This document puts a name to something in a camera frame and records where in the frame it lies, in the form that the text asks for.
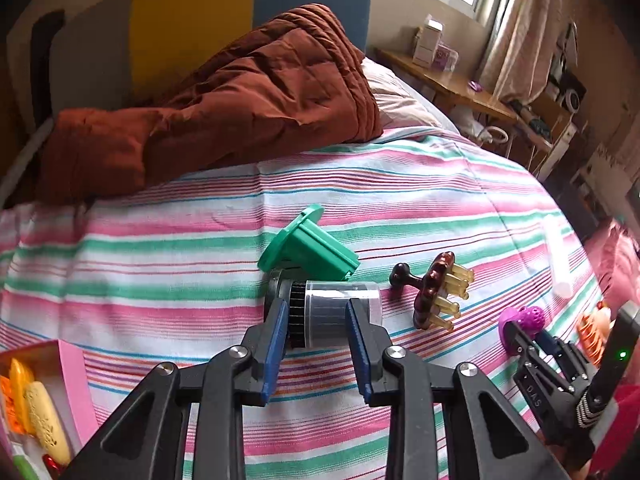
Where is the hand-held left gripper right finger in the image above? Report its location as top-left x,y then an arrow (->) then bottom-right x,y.
345,297 -> 571,480

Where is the orange plastic block toy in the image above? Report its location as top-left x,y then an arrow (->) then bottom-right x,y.
0,375 -> 21,433

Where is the yellow plastic toy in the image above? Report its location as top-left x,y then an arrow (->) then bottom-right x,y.
9,358 -> 36,433

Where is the striped bed sheet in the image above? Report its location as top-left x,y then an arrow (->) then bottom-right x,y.
0,127 -> 601,480

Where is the wooden bedside table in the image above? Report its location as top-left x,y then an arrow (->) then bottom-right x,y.
375,47 -> 518,123

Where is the pale pink pillow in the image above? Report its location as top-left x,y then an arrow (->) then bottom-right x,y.
361,57 -> 463,142

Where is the white round gadget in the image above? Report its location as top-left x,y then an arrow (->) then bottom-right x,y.
475,125 -> 508,146

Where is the brown quilted blanket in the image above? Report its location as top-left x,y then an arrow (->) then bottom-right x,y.
37,4 -> 385,206

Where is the purple plastic ball toy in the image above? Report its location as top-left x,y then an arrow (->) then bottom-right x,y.
498,306 -> 546,356

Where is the green plastic cup piece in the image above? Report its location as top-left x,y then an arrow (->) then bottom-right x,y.
257,205 -> 361,281

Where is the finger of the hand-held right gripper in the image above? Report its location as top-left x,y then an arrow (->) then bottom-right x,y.
502,321 -> 543,368
537,332 -> 583,376

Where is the beige oval speckled object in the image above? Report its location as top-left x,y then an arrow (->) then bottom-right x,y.
24,381 -> 72,466

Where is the brown scalp massager comb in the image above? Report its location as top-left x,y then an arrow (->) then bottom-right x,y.
390,251 -> 476,333

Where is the white green toy figure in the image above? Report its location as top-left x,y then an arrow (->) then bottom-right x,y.
10,440 -> 46,480

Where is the black silver speaker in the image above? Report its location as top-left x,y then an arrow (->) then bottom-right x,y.
547,70 -> 586,111

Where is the wooden shelf unit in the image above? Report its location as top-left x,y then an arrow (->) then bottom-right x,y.
510,95 -> 576,181

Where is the orange ribbed toy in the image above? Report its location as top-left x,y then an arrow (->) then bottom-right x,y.
575,305 -> 613,361

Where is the red fabric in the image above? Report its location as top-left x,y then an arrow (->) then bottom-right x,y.
585,220 -> 640,311

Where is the purple small box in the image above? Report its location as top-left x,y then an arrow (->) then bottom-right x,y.
432,44 -> 460,72

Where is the clear black cylinder jar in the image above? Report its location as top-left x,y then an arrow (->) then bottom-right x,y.
265,269 -> 383,351

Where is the white carton box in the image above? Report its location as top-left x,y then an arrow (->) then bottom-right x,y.
412,15 -> 445,67

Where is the pink shallow cardboard box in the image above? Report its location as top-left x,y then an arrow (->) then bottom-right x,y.
0,340 -> 103,480

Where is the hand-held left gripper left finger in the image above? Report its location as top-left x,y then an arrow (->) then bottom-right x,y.
60,297 -> 291,480

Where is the beige patterned curtain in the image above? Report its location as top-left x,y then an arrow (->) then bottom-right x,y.
477,0 -> 563,106

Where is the grey yellow blue headboard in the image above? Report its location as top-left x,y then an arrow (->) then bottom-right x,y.
47,0 -> 371,126

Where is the white plastic tube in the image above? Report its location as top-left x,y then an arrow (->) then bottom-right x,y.
547,210 -> 573,298

